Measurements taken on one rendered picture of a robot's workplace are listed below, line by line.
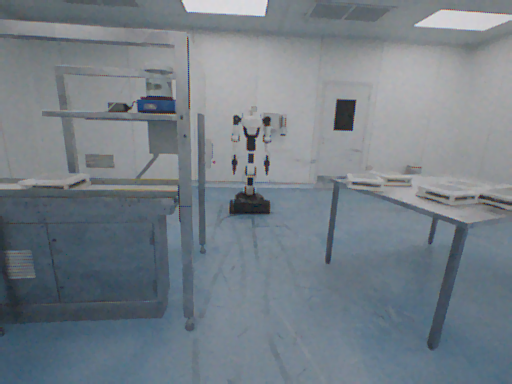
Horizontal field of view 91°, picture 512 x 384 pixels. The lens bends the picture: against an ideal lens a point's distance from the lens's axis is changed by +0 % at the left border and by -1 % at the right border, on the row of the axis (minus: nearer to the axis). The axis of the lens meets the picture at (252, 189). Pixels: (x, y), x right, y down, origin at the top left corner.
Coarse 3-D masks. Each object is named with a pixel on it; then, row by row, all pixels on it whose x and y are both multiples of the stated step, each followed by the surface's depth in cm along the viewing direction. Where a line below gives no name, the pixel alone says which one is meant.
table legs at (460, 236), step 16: (336, 192) 224; (336, 208) 228; (432, 224) 286; (432, 240) 289; (464, 240) 132; (448, 272) 137; (448, 288) 138; (448, 304) 141; (432, 320) 147; (432, 336) 147
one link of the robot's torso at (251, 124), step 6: (252, 114) 355; (246, 120) 351; (252, 120) 351; (258, 120) 351; (246, 126) 353; (252, 126) 353; (258, 126) 354; (246, 132) 357; (252, 132) 356; (258, 132) 360; (252, 138) 362
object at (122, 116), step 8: (48, 112) 120; (56, 112) 120; (64, 112) 120; (72, 112) 121; (80, 112) 121; (88, 112) 121; (96, 112) 122; (104, 112) 122; (112, 112) 123; (120, 112) 123; (120, 120) 159; (128, 120) 159; (136, 120) 160; (144, 120) 160; (168, 120) 141; (176, 120) 127
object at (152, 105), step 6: (138, 102) 135; (144, 102) 135; (150, 102) 135; (156, 102) 136; (162, 102) 136; (168, 102) 136; (174, 102) 137; (138, 108) 136; (144, 108) 136; (150, 108) 136; (156, 108) 137; (162, 108) 137; (168, 108) 137; (174, 108) 138; (168, 114) 149; (174, 114) 145
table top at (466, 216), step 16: (416, 176) 249; (432, 176) 253; (448, 176) 256; (368, 192) 185; (384, 192) 180; (400, 192) 182; (416, 208) 151; (432, 208) 147; (448, 208) 148; (464, 208) 149; (480, 208) 150; (496, 208) 151; (464, 224) 127; (480, 224) 130
